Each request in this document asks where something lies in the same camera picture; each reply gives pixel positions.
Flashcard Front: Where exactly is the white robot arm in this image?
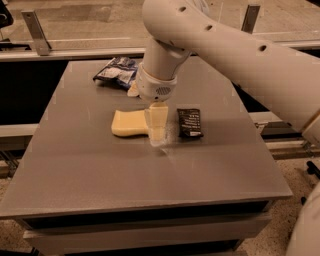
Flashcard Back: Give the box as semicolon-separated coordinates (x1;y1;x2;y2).
136;0;320;147

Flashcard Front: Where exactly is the grey table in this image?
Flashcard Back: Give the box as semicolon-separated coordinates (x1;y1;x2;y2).
1;57;291;256

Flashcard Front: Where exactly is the black snack bar wrapper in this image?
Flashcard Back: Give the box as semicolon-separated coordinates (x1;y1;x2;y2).
177;109;203;138

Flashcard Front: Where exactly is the metal window rail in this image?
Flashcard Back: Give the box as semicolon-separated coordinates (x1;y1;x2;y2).
0;40;320;62

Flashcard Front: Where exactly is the metal bracket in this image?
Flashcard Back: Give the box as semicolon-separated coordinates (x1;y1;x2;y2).
21;10;51;56
241;4;260;34

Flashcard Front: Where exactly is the blue white snack bag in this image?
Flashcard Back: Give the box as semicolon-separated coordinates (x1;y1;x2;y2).
93;57;138;90

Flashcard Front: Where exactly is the yellow sponge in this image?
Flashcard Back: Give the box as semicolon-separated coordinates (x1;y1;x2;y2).
111;110;148;137

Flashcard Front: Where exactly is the left metal bracket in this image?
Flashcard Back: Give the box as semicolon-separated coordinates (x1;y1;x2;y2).
21;10;51;56

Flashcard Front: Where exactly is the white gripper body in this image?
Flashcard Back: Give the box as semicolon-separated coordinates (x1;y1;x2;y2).
135;63;177;102

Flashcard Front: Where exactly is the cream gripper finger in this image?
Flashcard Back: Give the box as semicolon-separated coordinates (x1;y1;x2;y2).
145;102;168;144
127;81;139;97

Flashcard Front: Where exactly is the middle metal bracket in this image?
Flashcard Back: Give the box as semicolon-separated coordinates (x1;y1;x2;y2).
241;4;260;34

